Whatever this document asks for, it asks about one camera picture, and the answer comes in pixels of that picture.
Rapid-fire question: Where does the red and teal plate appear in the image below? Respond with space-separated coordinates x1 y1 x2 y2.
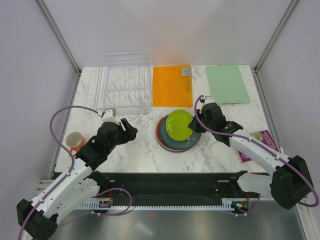
155 117 175 152

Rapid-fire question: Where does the white and orange mug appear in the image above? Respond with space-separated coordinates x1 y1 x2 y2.
65 132 87 157

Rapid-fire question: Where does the purple cable base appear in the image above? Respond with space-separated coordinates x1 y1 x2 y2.
57 186 133 226

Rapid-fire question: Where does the aluminium frame post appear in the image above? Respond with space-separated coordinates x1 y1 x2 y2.
35 0 82 76
253 0 300 74

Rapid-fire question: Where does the orange cutting mat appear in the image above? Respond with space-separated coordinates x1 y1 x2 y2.
152 65 193 108

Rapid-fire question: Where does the white cable duct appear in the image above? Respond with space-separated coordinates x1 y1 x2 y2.
77 195 248 211

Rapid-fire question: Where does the aluminium frame post right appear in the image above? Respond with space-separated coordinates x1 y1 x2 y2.
253 0 300 74

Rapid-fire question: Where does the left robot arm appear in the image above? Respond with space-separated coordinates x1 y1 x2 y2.
16 117 138 240

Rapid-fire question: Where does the white wire dish rack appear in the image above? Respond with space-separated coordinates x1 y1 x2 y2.
94 51 155 116

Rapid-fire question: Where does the aluminium frame post left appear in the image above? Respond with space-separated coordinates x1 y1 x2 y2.
35 0 82 76

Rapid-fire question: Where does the mint green cutting mat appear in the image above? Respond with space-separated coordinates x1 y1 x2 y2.
205 65 251 104

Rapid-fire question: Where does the dark blue glazed plate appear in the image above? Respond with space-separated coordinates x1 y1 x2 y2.
160 115 201 150

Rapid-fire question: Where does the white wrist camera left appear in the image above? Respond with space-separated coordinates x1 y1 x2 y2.
101 107 120 125

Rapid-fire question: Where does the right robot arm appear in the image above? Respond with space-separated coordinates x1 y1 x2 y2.
188 95 320 210

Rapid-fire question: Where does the lime green plate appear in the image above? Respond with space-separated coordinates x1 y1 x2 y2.
165 109 193 142

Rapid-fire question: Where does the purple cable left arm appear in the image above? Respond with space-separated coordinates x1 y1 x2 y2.
17 105 104 240

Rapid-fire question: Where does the white label sticker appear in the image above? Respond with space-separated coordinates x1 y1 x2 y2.
181 67 192 77

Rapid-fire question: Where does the purple booklet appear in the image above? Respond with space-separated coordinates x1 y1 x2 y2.
236 130 279 163

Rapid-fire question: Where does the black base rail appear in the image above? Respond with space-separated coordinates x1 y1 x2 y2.
89 171 258 203

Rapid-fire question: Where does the grey-blue plate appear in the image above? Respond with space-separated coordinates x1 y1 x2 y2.
163 148 190 153

